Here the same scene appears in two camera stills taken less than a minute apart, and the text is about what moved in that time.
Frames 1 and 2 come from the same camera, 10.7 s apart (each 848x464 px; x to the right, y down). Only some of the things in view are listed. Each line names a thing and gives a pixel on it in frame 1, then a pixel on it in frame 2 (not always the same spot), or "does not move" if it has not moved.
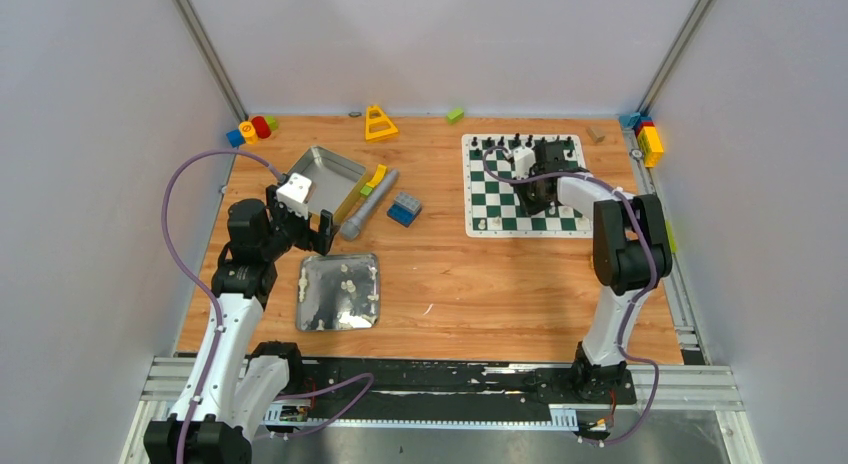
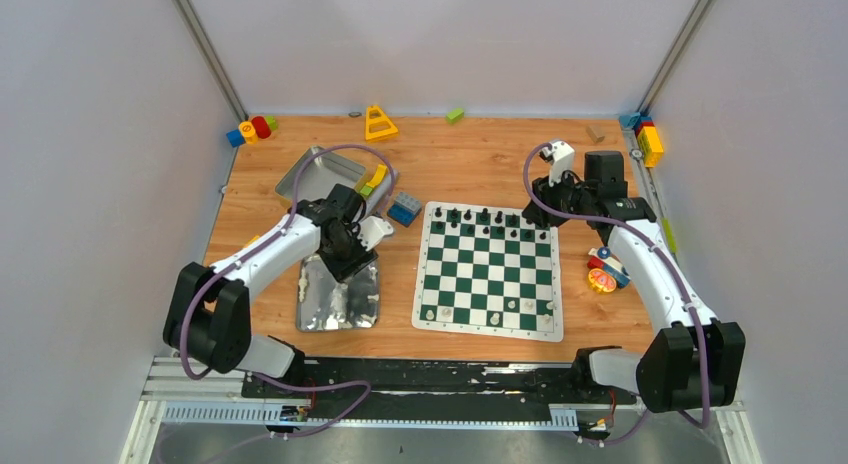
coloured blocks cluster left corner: [249, 132] does not move
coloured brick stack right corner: [647, 136] does not move
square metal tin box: [336, 182] does not move
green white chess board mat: [494, 208] → [488, 269]
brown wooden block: [595, 137] does not move
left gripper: [299, 222] → [351, 264]
